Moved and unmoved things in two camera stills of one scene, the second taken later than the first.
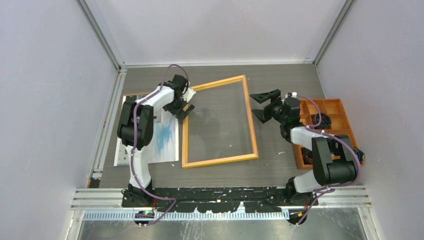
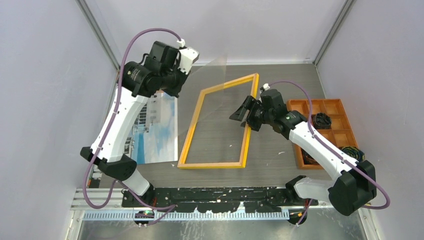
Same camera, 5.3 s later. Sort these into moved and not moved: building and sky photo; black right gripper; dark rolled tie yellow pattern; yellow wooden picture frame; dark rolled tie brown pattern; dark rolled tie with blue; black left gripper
Moved: yellow wooden picture frame; black right gripper; black left gripper
Not moved: dark rolled tie yellow pattern; dark rolled tie brown pattern; dark rolled tie with blue; building and sky photo
